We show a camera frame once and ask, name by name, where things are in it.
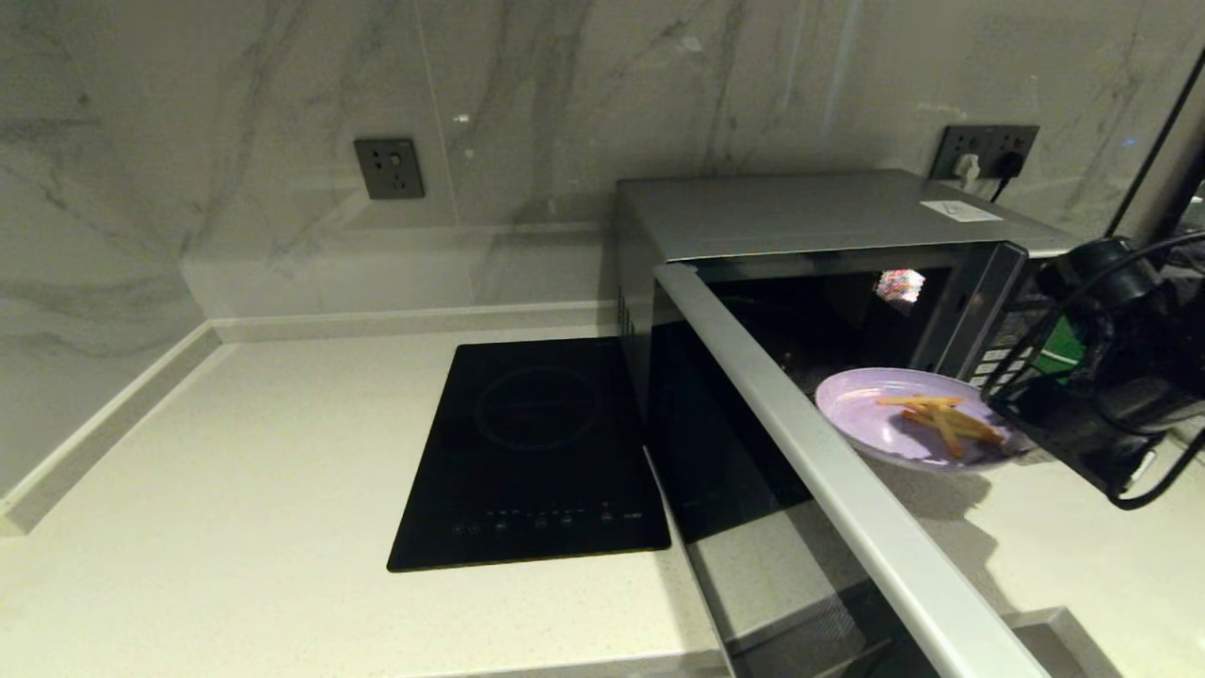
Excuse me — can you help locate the grey double wall socket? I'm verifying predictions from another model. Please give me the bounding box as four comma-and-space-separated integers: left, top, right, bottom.
930, 125, 1039, 183

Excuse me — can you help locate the black induction cooktop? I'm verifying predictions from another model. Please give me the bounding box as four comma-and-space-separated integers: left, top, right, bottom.
388, 337, 671, 573

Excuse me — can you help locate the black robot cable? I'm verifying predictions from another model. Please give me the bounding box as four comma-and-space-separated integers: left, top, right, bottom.
979, 231, 1205, 511

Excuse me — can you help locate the white sticker label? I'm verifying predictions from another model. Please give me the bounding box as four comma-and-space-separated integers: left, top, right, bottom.
921, 200, 1004, 224

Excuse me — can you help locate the purple plate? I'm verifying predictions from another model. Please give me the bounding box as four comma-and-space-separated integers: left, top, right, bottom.
815, 367, 1025, 474

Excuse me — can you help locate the green cutting board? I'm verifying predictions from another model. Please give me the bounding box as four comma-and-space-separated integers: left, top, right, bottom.
1036, 320, 1085, 378

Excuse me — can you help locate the black power plug with cable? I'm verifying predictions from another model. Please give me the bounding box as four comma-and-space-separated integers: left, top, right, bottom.
988, 153, 1025, 204

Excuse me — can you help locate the black glass microwave door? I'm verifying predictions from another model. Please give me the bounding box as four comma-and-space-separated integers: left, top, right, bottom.
640, 262, 1055, 678

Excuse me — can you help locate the grey single wall socket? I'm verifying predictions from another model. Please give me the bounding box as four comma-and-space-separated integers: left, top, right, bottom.
355, 138, 426, 201

